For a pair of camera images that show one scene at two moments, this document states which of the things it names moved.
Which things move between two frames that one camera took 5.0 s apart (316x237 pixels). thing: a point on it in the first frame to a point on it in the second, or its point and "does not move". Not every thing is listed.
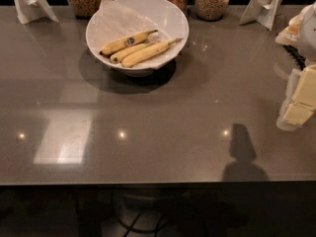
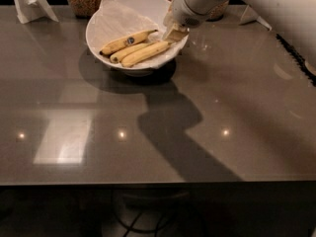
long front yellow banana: x=146 y=53 does not move
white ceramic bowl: x=136 y=35 does not move
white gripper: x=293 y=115 to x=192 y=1
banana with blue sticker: x=135 y=39 does not move
